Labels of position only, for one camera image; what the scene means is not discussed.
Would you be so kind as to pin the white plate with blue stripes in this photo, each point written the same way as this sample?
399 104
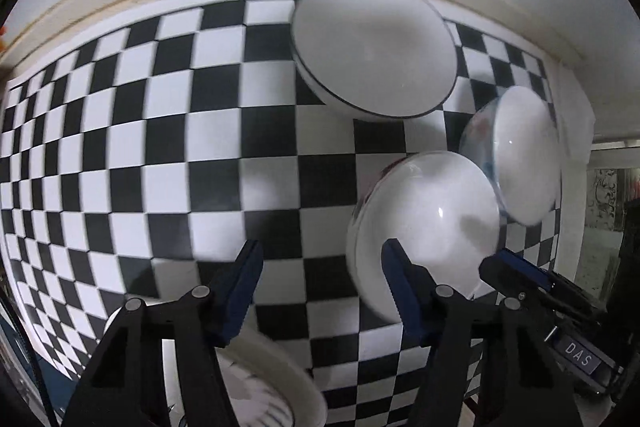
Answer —
266 387

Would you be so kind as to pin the black white checkered mat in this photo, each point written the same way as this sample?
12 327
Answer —
136 162

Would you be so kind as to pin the white bowl red pattern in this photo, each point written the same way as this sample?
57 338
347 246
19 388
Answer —
442 210

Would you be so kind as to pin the white bowl blue pattern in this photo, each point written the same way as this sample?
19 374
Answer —
514 141

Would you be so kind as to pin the white bowl with black rim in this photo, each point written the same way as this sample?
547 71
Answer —
379 60

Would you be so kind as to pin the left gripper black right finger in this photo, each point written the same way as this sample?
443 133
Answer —
412 288

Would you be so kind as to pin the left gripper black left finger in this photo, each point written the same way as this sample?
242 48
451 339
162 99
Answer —
233 290

